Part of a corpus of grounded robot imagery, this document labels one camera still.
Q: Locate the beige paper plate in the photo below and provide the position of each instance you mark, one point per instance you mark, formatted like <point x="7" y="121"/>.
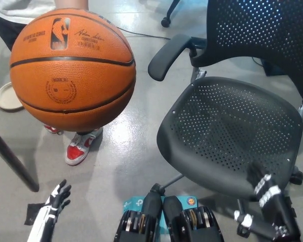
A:
<point x="5" y="98"/>

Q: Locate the black perforated office chair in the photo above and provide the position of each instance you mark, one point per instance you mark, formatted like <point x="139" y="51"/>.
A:
<point x="229" y="121"/>

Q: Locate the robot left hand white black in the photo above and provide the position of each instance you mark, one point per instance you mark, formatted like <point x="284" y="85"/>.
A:
<point x="46" y="216"/>

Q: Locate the black floor tape patch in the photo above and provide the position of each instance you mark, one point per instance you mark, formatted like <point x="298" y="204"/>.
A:
<point x="31" y="214"/>

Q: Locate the person in grey shirt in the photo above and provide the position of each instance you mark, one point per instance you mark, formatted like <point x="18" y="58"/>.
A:
<point x="5" y="30"/>

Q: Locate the black table leg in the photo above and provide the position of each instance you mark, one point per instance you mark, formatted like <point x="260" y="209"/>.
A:
<point x="15" y="164"/>

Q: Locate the black chair leg with caster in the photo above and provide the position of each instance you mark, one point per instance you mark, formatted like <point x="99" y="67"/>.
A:
<point x="165" y="21"/>

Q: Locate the orange NBA basketball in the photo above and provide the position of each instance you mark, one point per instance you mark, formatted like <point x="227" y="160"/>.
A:
<point x="73" y="75"/>

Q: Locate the teal TP-Link box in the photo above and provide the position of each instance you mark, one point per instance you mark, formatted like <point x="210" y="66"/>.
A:
<point x="133" y="203"/>

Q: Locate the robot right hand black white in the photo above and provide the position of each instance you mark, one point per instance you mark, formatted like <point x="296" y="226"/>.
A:
<point x="275" y="209"/>

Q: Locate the red and white sneaker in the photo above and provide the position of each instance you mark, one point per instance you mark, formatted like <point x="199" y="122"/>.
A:
<point x="78" y="148"/>
<point x="53" y="129"/>

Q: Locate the black floor box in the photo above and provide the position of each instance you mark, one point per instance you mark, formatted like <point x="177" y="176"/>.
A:
<point x="275" y="69"/>

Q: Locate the robot left body block black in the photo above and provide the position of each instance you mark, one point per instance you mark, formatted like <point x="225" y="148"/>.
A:
<point x="136" y="229"/>

